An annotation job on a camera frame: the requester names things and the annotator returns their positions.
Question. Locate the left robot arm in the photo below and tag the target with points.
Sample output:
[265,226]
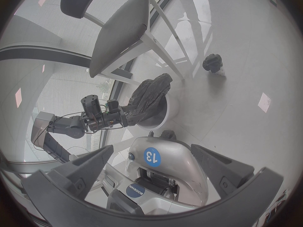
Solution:
[71,126]

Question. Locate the small white paper scrap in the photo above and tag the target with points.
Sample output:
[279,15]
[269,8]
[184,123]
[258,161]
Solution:
[220,72]

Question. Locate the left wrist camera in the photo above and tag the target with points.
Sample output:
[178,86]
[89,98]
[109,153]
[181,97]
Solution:
[113,104]

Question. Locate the crumpled black plastic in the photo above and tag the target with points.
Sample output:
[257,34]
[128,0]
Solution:
[213,61]

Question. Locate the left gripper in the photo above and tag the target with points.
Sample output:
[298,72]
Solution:
[113,119]

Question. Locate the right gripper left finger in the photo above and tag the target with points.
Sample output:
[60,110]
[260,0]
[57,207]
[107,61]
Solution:
[75,176]

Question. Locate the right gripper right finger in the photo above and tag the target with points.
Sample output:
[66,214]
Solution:
[224,176]

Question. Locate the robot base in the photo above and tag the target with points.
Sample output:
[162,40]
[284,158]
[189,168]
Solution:
[175,155]

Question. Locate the black plastic bag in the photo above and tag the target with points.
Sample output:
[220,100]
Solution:
[151,93]

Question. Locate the white trash bin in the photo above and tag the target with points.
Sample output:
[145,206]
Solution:
[172,107]

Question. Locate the grey seat white frame chair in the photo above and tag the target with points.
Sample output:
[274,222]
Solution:
[118,39]

